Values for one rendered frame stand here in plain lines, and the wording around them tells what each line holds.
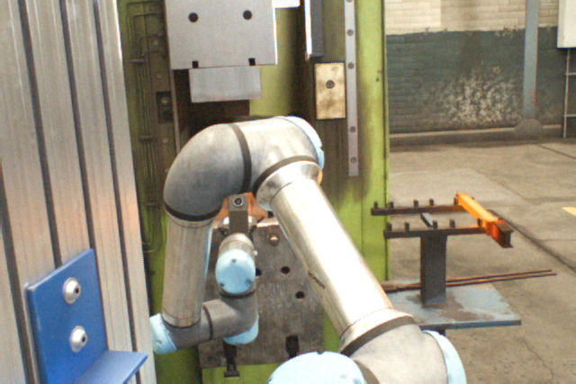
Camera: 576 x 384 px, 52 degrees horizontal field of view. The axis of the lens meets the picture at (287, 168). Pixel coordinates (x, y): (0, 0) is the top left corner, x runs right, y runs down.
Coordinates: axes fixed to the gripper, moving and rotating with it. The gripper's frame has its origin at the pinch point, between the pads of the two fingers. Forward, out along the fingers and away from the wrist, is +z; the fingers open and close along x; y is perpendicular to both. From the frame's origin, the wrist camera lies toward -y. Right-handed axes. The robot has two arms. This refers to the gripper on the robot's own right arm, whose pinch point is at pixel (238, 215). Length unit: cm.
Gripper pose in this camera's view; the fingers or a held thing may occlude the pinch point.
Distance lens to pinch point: 147.4
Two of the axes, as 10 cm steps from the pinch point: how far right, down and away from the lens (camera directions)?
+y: 0.5, 9.8, 2.0
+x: 10.0, -0.7, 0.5
